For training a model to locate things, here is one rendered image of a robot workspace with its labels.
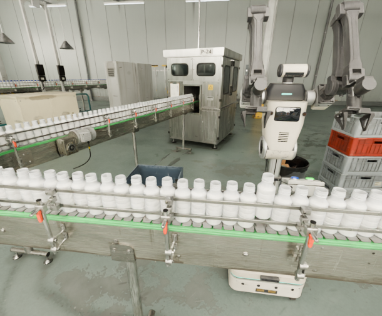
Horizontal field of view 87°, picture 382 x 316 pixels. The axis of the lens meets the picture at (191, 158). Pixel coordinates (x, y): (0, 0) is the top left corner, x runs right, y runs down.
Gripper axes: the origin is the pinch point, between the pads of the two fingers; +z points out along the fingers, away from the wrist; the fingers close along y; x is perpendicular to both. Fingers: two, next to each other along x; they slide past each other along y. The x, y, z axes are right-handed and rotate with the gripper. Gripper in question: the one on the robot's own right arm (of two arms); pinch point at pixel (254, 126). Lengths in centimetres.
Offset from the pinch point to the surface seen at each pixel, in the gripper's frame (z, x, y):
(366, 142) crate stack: -24, 142, 146
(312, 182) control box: 26.2, -16.9, 20.4
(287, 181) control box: 26.5, -16.6, 11.2
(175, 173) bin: 27, 31, -45
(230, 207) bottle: 37.1, -29.8, -12.1
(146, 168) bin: 25, 30, -65
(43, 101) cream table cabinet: -84, 221, -339
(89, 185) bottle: 33, -33, -64
